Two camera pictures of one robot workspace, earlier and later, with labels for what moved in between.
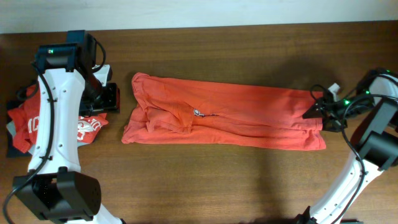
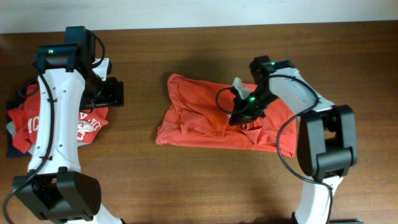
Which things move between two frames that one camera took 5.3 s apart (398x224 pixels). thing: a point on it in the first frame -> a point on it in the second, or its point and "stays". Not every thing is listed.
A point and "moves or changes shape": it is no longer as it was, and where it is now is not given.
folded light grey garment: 11,127 stays
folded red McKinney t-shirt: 24,117 stays
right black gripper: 333,119 -> 242,114
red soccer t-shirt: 181,112 moves or changes shape
